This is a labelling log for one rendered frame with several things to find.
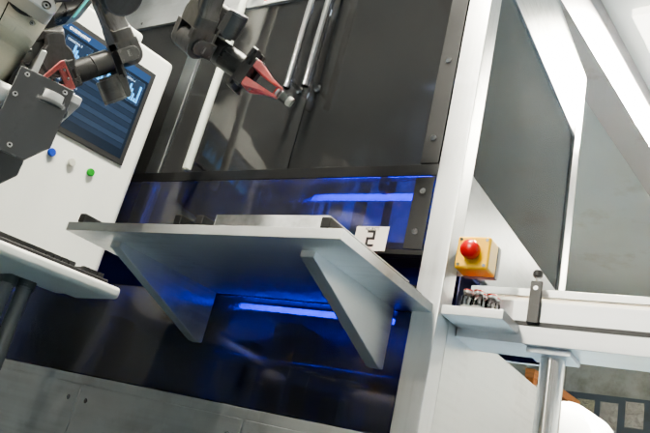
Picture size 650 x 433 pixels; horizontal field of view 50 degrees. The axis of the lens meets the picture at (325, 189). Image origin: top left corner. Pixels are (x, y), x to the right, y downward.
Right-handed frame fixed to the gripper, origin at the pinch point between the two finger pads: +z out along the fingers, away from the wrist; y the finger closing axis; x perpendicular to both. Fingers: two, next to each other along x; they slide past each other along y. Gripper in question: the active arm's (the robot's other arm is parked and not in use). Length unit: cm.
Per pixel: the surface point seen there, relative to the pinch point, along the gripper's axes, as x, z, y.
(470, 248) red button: 3, 53, -4
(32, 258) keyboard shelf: 0, -23, -61
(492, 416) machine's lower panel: 40, 80, -32
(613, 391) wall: 769, 289, 12
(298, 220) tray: -21.1, 25.4, -19.2
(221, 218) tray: -13.8, 11.3, -27.7
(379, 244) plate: 15.6, 35.6, -13.8
